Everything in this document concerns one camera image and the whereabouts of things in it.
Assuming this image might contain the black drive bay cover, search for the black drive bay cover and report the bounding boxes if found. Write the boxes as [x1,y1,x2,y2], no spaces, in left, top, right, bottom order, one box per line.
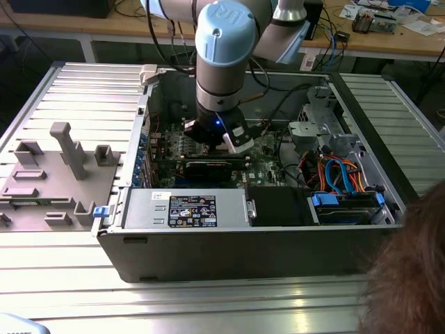
[246,186,312,227]

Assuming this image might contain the black graphics card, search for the black graphics card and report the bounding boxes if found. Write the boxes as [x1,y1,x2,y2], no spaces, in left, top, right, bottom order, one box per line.
[184,159,233,182]

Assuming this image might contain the green motherboard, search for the green motherboard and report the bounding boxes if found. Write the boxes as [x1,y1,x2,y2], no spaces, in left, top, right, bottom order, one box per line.
[149,120,302,189]

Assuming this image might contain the grey power supply with label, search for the grey power supply with label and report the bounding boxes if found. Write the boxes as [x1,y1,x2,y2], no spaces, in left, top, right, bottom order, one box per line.
[123,189,248,230]

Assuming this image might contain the silver metal disk bay cage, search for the silver metal disk bay cage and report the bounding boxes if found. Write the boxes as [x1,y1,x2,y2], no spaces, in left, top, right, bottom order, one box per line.
[287,85,368,164]

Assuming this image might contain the white barcode tag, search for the white barcode tag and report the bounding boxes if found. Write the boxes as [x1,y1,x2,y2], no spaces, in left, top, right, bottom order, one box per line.
[300,51,316,72]

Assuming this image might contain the black and grey PC case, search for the black and grey PC case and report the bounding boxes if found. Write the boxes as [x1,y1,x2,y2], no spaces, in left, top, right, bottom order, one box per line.
[90,67,407,284]

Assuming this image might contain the wooden desk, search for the wooden desk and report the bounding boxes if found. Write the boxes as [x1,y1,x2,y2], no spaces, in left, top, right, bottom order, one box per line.
[0,0,445,65]

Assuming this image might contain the black upright box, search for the black upright box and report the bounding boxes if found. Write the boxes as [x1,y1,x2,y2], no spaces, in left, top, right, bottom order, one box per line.
[307,0,325,41]

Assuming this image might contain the hard disk in blue carrier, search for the hard disk in blue carrier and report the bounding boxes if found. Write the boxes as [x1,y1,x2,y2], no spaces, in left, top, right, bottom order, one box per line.
[307,193,385,226]

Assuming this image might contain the grey parts rack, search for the grey parts rack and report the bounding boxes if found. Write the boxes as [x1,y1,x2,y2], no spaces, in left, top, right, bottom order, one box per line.
[0,121,121,232]

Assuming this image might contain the white printed leaflet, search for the white printed leaflet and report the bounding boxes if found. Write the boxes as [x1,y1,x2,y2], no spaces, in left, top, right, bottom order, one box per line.
[339,3,362,20]

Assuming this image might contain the small finned heat sink cooler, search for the small finned heat sink cooler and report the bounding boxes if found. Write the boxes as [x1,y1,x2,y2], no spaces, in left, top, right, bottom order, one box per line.
[351,9,375,35]

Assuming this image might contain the black equipment box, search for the black equipment box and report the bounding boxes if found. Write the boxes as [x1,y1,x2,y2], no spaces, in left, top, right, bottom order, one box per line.
[6,0,114,19]

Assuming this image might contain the grey electronic module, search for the grey electronic module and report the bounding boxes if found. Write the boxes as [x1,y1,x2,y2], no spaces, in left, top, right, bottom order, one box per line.
[373,12,398,35]

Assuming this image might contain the white paper sheets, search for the white paper sheets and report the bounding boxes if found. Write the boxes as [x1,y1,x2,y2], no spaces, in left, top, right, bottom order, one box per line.
[399,19,444,35]

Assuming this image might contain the blue cardboard box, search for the blue cardboard box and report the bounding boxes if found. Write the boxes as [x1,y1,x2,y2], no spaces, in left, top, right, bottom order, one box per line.
[388,0,432,11]

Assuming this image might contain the person's brown-haired head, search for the person's brown-haired head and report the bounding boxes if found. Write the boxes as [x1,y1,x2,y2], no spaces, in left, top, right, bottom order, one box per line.
[357,180,445,334]

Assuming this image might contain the pale grey device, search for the pale grey device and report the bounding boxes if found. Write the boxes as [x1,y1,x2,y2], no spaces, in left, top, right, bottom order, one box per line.
[0,312,48,334]

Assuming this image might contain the white wrist camera, black bracket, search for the white wrist camera, black bracket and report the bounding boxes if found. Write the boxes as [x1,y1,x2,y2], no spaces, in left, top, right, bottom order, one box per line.
[214,111,259,154]

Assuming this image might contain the thick black gripper cable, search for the thick black gripper cable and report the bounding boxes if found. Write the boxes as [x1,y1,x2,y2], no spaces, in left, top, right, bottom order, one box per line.
[239,55,314,129]

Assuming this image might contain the orange power wire bundle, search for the orange power wire bundle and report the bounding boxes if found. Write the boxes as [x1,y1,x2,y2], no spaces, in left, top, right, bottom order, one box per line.
[305,154,368,196]

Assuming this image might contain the blue flat data wire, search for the blue flat data wire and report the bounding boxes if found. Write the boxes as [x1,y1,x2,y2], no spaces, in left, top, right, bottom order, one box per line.
[325,159,357,196]

